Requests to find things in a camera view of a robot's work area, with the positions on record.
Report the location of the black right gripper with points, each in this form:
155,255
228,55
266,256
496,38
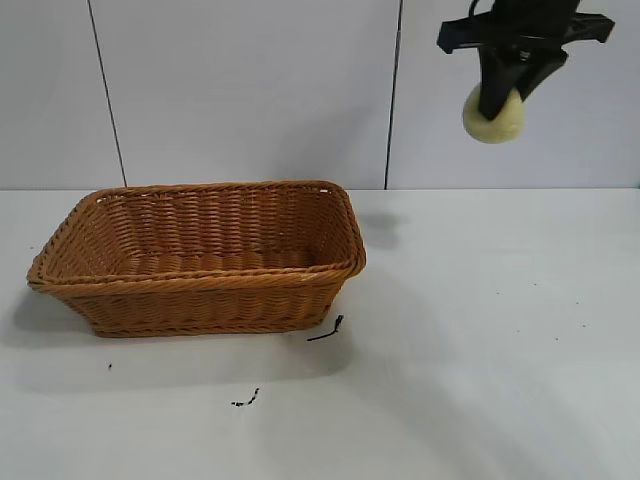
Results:
540,22

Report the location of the pale yellow egg yolk pastry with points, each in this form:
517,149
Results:
496,131

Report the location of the brown woven wicker basket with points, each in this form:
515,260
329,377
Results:
200,302

